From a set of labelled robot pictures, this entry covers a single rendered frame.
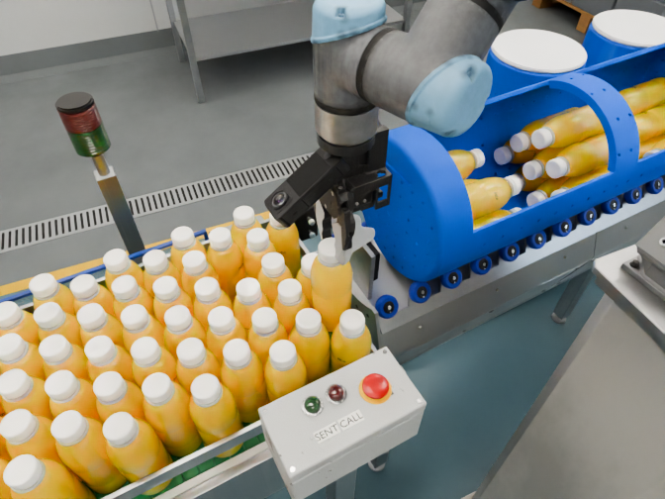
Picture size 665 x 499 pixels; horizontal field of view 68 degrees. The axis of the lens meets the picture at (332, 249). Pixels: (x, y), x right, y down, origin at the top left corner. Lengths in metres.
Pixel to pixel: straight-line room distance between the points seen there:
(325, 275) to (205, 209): 1.92
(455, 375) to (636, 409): 1.14
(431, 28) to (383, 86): 0.07
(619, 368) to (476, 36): 0.61
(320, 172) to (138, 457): 0.45
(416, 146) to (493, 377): 1.35
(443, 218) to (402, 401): 0.30
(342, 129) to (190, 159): 2.44
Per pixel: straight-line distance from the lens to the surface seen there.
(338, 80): 0.54
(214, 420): 0.76
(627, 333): 0.88
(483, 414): 1.96
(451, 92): 0.46
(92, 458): 0.80
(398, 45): 0.50
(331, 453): 0.65
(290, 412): 0.68
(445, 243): 0.83
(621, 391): 0.95
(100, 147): 1.02
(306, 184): 0.62
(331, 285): 0.75
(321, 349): 0.80
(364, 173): 0.65
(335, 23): 0.52
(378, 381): 0.68
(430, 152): 0.84
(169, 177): 2.88
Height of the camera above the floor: 1.71
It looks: 47 degrees down
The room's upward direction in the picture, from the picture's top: straight up
